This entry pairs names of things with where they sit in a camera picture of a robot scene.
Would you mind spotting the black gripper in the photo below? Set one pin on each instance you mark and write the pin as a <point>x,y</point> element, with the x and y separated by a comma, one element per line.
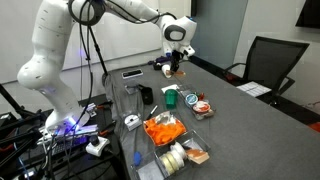
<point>176,56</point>

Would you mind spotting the wooden brick with orange print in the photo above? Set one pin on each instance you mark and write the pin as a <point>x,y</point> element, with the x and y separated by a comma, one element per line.
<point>198,156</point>
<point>180,73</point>

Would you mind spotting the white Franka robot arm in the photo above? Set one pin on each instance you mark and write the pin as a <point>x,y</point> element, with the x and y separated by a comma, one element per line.
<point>50,50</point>

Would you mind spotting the green plastic cup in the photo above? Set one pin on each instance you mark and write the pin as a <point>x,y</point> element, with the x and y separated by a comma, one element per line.
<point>171,99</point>

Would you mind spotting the purple folded umbrella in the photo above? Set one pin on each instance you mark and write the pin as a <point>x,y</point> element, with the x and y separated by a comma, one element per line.
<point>163,59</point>

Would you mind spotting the white paper card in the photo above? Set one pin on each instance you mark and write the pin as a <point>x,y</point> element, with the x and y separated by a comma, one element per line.
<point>170,88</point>

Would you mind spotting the teal round tin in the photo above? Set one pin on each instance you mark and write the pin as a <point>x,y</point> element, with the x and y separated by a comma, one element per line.
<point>191,99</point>

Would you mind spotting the black mug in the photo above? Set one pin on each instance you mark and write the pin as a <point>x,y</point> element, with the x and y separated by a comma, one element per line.
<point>147,96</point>

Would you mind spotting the red white round tin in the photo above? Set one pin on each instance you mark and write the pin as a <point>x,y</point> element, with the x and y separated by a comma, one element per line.
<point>201,107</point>

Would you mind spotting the small clear plastic box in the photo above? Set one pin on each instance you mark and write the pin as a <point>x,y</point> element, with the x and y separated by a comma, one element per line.
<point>131,88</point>

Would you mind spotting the black white marker pen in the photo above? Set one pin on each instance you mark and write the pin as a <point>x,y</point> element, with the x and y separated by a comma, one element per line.
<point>152,112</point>

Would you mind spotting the orange snack bag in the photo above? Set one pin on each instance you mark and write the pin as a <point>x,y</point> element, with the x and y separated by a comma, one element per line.
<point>165,131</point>

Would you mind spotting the black tripod stand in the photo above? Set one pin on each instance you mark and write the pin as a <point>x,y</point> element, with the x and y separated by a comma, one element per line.
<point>98,53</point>

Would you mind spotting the clear plastic organizer box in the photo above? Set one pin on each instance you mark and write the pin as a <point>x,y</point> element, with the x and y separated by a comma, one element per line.
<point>196,141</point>

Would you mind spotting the orange black clamp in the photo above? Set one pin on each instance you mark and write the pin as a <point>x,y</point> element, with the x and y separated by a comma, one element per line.
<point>107,130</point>
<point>104,105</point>

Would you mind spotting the white tape roll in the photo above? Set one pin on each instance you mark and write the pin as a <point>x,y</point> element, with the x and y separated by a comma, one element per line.
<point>179,150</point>

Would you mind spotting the black robot mounting cart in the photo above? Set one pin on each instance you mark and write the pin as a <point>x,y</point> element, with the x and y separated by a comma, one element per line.
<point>106,116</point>

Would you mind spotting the cream tape roll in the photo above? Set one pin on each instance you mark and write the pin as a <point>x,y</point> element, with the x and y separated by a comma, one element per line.
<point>172,159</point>

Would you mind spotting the black mesh office chair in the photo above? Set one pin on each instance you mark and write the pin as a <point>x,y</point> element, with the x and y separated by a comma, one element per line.
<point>273,60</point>

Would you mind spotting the yellowish tape roll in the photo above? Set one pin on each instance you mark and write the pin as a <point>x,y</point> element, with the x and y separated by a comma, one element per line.
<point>165,165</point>

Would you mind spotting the small blue object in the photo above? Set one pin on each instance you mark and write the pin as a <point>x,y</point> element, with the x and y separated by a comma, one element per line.
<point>137,158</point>

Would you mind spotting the grey table cloth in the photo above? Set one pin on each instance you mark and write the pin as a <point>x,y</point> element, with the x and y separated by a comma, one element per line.
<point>250,133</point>

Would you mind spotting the white box black knob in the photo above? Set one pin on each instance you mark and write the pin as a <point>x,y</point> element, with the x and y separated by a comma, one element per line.
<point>97,146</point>

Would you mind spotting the black wall television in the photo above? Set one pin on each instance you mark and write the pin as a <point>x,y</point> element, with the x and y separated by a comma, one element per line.
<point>310,13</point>

